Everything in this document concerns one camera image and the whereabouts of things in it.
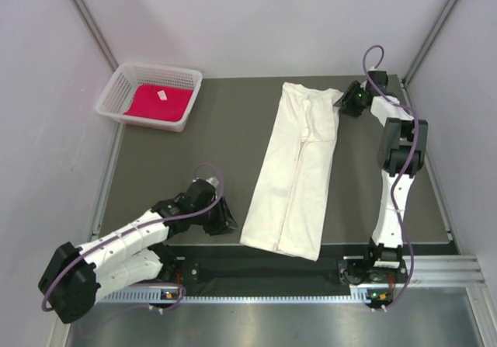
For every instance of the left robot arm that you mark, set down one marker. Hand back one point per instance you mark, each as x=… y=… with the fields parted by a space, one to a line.
x=79 y=276

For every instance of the white t shirt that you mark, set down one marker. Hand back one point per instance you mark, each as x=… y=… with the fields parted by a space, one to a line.
x=287 y=211

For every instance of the left aluminium frame post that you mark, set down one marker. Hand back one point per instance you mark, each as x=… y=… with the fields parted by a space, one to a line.
x=95 y=33

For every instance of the white slotted cable duct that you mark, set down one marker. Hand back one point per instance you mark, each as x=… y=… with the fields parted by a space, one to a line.
x=157 y=295

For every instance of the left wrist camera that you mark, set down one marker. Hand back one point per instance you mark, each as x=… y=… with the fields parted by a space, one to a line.
x=213 y=181

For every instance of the white plastic laundry basket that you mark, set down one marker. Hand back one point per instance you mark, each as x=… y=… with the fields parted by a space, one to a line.
x=119 y=94

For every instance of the red folded t shirt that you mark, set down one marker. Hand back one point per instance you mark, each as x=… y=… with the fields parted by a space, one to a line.
x=159 y=102

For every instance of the aluminium front rail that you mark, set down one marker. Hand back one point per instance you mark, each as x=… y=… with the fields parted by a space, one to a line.
x=452 y=270

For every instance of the aluminium frame post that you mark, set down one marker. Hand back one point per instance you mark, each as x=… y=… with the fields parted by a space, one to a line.
x=430 y=40
x=95 y=33

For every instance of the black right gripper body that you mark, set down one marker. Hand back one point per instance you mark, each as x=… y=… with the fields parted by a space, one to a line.
x=353 y=105

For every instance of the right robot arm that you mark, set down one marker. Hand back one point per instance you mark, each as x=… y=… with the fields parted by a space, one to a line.
x=400 y=157

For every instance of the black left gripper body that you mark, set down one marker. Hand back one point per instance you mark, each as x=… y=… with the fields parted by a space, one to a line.
x=210 y=220

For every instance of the right aluminium frame post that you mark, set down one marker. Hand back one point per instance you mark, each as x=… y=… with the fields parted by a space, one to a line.
x=430 y=40

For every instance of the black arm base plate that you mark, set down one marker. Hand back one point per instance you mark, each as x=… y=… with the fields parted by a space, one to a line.
x=201 y=264

